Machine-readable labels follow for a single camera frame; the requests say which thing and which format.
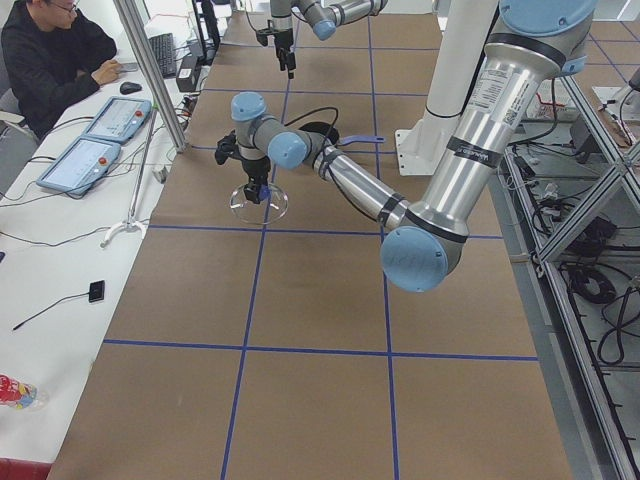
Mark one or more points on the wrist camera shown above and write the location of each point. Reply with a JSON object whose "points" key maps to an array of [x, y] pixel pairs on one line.
{"points": [[262, 36], [226, 148]]}

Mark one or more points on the aluminium frame post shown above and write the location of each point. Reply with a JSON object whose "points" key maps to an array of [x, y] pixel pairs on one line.
{"points": [[135, 32]]}

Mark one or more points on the black computer mouse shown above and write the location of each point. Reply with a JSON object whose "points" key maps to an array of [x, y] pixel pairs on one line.
{"points": [[127, 88]]}

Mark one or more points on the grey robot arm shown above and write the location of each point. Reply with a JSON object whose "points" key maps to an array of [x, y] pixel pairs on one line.
{"points": [[493, 58], [323, 19]]}

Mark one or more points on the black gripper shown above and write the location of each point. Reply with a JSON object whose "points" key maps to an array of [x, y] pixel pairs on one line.
{"points": [[255, 169], [283, 41]]}

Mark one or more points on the lower blue teach pendant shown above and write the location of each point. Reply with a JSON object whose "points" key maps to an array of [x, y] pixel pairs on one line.
{"points": [[80, 166]]}

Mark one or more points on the black keyboard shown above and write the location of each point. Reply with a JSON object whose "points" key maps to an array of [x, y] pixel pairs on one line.
{"points": [[162, 47]]}

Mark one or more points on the small black square device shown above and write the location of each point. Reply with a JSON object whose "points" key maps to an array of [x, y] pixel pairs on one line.
{"points": [[96, 291]]}

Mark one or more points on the black power adapter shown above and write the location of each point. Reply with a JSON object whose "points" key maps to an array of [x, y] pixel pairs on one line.
{"points": [[188, 73]]}

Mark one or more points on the dark pot with blue handle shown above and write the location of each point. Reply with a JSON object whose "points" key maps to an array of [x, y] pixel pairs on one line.
{"points": [[345, 137]]}

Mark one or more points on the blue teach pendant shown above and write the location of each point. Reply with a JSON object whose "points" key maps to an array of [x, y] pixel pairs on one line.
{"points": [[80, 166], [119, 119]]}

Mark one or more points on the white stand with thin rod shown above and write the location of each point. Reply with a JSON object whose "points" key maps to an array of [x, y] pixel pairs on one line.
{"points": [[131, 223]]}

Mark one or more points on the person in black hoodie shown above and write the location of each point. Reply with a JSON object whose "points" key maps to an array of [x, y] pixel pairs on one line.
{"points": [[55, 57]]}

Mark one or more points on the glass lid with blue knob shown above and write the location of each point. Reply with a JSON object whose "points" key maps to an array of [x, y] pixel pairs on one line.
{"points": [[259, 204]]}

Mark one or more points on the upper blue teach pendant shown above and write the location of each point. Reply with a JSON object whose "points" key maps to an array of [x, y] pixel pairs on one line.
{"points": [[119, 119]]}

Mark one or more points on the red printed plastic bag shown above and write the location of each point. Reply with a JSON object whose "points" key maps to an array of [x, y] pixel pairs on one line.
{"points": [[18, 395]]}

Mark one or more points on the aluminium frame rack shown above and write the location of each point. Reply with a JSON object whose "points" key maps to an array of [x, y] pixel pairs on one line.
{"points": [[568, 193]]}

